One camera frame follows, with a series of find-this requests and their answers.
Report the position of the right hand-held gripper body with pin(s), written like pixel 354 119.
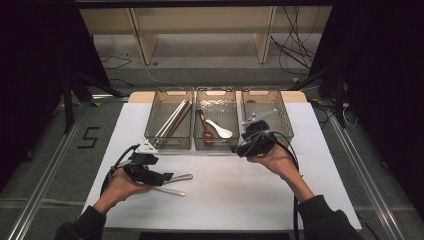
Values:
pixel 256 141

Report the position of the metal floor rail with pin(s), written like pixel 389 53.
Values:
pixel 43 186
pixel 366 186

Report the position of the black curtain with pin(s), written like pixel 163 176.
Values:
pixel 33 83
pixel 383 83

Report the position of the black frame bar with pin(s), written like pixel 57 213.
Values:
pixel 200 3

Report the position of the person's left hand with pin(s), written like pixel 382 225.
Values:
pixel 121 190

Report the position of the person's right hand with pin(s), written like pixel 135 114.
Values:
pixel 280 161

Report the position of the brown wooden spoon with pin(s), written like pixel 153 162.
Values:
pixel 207 133

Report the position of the white table cover sheet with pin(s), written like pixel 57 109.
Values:
pixel 216 186

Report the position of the transparent grey plastic bin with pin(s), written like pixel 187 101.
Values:
pixel 226 110
pixel 266 100
pixel 160 110

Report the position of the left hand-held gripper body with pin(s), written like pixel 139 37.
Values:
pixel 143 171

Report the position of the beige wooden desk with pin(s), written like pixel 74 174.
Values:
pixel 200 20

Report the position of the black tripod stand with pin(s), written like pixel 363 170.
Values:
pixel 338 96
pixel 68 100

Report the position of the white ceramic spoon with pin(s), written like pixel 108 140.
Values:
pixel 223 132

